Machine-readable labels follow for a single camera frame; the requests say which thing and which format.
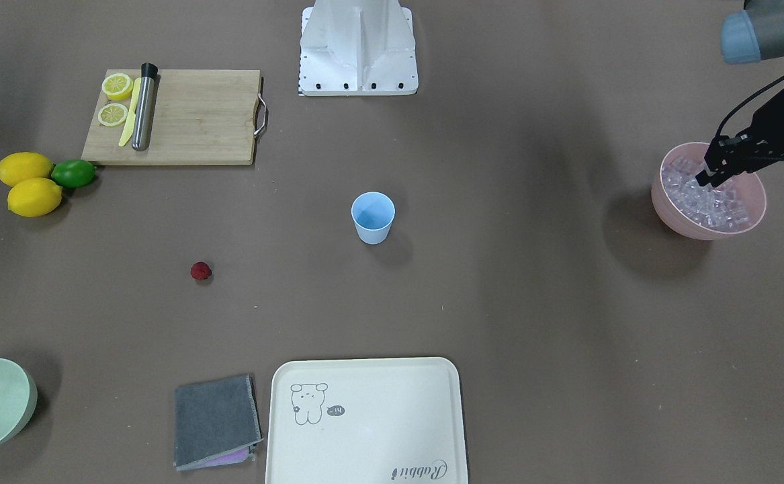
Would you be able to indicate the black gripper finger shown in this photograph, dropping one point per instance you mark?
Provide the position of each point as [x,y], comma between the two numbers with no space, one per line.
[726,158]

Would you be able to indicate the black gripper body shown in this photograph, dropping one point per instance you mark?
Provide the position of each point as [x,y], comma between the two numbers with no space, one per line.
[770,124]

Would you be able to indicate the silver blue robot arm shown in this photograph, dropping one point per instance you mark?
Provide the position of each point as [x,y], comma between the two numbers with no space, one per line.
[751,35]

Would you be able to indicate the clear ice cubes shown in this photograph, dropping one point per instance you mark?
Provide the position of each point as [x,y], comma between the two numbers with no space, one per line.
[720,209]

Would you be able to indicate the light blue cup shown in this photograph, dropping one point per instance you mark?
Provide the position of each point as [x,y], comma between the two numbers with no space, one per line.
[373,214]

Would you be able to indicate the pink bowl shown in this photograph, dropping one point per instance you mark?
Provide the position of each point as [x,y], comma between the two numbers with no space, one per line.
[749,187]

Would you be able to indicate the cream serving tray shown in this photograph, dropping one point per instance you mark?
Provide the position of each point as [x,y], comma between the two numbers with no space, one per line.
[375,420]

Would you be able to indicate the wooden cutting board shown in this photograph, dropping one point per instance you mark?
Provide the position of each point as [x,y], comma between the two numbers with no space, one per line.
[200,118]

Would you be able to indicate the red strawberry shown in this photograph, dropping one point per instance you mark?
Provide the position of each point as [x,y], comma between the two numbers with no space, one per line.
[200,271]

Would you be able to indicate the grey folded cloth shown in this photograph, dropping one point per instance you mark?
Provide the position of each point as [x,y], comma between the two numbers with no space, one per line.
[216,423]

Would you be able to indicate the steel muddler black cap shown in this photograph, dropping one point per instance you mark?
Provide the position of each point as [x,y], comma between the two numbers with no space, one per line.
[145,106]

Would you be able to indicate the yellow plastic knife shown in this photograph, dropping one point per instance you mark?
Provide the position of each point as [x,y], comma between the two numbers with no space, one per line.
[130,121]

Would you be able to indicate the lemon slice upper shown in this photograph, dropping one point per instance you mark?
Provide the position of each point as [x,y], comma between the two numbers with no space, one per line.
[117,86]

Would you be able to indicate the lemon slice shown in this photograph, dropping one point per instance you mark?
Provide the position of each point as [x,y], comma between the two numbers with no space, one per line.
[117,86]
[112,114]

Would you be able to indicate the lemon slice lower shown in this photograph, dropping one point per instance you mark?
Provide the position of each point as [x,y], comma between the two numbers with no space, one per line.
[112,114]

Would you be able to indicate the green lime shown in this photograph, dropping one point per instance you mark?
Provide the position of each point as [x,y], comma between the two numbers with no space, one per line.
[73,173]

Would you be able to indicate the yellow lemon lower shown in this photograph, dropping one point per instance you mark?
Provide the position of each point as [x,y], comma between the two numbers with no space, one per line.
[34,197]

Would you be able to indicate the yellow lemon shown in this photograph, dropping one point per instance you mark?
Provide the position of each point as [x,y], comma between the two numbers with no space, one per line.
[18,167]
[34,197]

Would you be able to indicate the yellow lemon upper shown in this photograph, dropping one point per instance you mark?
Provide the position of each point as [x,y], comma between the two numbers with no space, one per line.
[18,167]

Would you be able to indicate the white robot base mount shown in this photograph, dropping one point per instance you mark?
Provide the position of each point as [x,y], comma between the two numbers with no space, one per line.
[357,48]

